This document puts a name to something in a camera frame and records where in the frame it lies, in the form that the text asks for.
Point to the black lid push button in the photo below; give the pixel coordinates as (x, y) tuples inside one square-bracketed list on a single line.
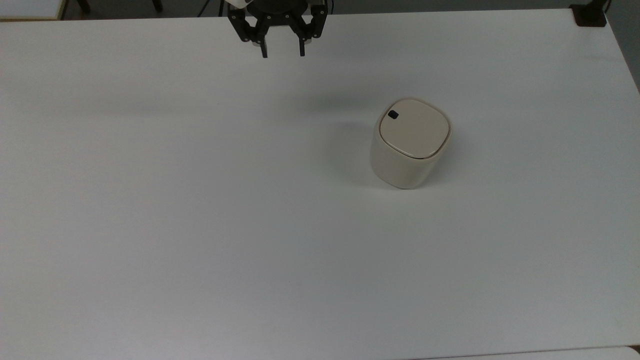
[(393, 114)]

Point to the black table clamp mount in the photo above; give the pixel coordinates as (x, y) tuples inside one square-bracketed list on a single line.
[(590, 15)]

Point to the white side table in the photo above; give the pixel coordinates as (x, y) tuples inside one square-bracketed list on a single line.
[(30, 7)]

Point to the beige trash bin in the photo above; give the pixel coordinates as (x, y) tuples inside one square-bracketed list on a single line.
[(400, 167)]

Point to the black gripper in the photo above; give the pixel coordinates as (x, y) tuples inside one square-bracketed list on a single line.
[(277, 8)]

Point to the beige trash bin lid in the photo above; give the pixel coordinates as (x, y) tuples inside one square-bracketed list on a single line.
[(415, 129)]

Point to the black chair leg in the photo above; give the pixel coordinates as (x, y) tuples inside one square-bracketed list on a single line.
[(84, 5), (157, 4)]

